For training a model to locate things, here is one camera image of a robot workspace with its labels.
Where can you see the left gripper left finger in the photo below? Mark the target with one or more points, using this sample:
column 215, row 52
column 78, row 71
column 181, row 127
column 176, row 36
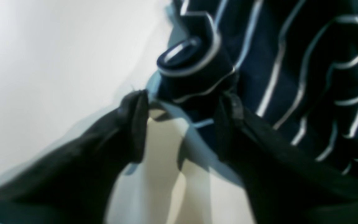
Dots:
column 72, row 184

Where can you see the navy white striped t-shirt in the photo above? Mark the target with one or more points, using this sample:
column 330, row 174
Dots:
column 293, row 63

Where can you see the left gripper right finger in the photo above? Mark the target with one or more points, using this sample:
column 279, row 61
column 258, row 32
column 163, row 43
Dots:
column 283, row 185

